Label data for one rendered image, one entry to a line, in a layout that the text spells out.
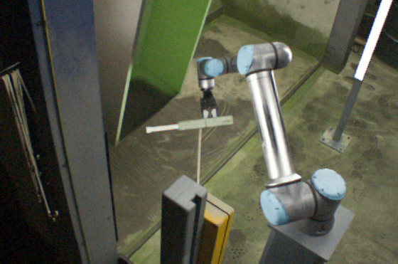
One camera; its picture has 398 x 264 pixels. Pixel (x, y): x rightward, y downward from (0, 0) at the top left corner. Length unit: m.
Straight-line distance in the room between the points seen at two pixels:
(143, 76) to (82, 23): 1.77
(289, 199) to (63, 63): 1.04
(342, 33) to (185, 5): 1.80
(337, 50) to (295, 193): 2.37
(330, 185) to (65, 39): 1.20
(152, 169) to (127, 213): 0.37
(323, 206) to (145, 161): 1.44
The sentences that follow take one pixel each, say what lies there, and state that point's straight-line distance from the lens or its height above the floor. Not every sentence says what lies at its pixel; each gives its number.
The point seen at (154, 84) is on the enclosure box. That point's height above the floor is 0.49.
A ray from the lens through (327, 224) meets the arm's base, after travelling 1.98.
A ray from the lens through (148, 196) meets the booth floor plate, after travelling 2.75.
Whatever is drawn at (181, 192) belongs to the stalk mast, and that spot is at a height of 1.64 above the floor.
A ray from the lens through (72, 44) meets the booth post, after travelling 1.09.
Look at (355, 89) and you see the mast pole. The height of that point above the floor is 0.51.
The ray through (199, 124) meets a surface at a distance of 2.46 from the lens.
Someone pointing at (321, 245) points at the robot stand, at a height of 0.64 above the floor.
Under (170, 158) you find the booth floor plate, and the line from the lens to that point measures 2.95.
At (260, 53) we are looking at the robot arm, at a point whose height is 1.24.
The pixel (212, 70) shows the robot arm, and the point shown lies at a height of 0.85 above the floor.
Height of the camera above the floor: 2.24
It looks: 42 degrees down
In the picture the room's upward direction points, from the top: 6 degrees clockwise
